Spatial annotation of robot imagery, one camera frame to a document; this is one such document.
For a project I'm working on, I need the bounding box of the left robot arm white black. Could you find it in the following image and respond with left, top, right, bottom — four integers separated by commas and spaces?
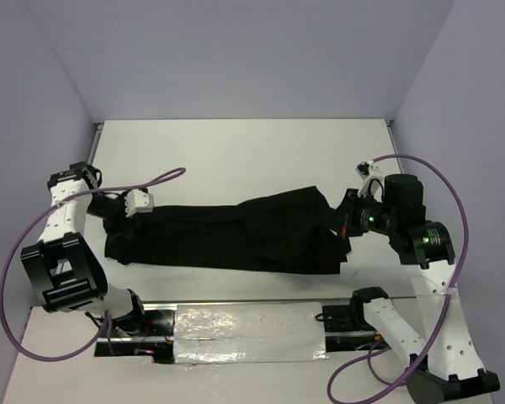
20, 162, 148, 336

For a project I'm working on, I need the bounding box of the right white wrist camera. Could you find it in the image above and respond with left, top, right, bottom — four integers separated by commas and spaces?
356, 161, 385, 197

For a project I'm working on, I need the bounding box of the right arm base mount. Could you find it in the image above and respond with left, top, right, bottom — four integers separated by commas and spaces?
314, 304, 375, 337

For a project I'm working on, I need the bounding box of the aluminium rail edge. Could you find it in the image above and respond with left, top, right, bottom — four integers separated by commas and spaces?
45, 121, 103, 305
385, 119, 443, 295

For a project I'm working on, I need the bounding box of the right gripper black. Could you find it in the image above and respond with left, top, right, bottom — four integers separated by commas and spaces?
321, 187, 397, 236

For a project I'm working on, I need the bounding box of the white foam board front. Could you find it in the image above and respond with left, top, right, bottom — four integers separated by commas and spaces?
3, 296, 504, 404

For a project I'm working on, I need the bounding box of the aluminium rail left edge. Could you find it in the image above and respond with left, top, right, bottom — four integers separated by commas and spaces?
45, 121, 103, 305

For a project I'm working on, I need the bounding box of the black long sleeve shirt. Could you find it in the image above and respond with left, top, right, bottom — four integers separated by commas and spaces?
104, 186, 351, 275

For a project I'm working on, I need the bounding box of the purple cable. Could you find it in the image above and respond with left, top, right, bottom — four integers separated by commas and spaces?
3, 167, 187, 362
327, 154, 470, 403

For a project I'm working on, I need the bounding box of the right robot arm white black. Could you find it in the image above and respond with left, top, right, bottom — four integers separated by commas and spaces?
335, 173, 500, 403

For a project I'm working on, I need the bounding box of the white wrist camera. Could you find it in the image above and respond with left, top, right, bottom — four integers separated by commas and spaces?
356, 161, 385, 197
124, 189, 155, 218

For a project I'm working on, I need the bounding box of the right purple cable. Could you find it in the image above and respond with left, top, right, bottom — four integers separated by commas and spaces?
327, 154, 470, 403

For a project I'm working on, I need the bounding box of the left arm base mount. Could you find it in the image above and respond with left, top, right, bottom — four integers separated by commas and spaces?
93, 304, 177, 364

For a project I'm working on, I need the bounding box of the aluminium rail right edge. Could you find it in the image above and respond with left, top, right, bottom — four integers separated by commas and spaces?
385, 119, 443, 295

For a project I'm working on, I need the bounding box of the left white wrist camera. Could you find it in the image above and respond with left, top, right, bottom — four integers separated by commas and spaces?
124, 189, 155, 218

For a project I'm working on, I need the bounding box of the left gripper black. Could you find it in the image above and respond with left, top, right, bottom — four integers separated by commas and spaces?
86, 188, 141, 242

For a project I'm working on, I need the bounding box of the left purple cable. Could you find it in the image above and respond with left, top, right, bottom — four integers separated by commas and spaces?
3, 167, 187, 362

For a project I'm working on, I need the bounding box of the silver foil sheet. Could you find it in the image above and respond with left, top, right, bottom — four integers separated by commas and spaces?
173, 302, 327, 364

